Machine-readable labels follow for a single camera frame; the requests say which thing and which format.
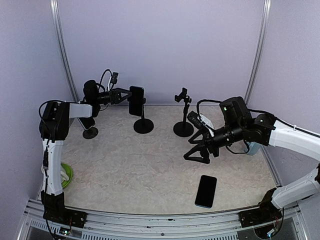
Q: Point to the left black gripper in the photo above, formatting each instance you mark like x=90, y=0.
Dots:
x=115, y=96

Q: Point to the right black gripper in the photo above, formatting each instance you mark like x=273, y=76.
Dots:
x=207, y=140

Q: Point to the black smartphone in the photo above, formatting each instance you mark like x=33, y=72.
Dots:
x=87, y=122
x=136, y=101
x=206, y=192

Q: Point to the black pole phone stand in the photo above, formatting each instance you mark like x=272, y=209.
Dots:
x=183, y=128
x=143, y=125

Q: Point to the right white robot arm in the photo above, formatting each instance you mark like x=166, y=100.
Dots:
x=265, y=129

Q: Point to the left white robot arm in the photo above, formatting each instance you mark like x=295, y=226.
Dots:
x=54, y=127

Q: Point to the light blue mug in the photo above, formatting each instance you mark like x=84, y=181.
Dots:
x=252, y=148

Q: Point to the cream ribbed mug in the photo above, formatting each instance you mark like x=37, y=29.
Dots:
x=64, y=176

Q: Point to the green saucer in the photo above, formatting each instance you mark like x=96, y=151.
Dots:
x=69, y=172

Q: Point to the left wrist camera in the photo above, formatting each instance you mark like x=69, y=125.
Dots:
x=112, y=81

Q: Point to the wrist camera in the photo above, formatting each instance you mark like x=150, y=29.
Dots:
x=201, y=122
x=112, y=81

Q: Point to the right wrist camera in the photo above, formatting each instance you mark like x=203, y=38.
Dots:
x=201, y=122

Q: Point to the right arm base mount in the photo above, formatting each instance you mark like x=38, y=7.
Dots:
x=266, y=212

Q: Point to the left aluminium frame post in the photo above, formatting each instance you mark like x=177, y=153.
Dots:
x=54, y=6

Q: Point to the aluminium frame post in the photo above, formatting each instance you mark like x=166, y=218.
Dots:
x=259, y=50
x=54, y=6

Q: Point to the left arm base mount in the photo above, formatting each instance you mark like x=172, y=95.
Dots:
x=56, y=211

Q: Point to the right aluminium frame post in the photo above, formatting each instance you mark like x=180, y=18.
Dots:
x=259, y=50

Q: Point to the front aluminium rail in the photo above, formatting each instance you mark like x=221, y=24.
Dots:
x=103, y=225

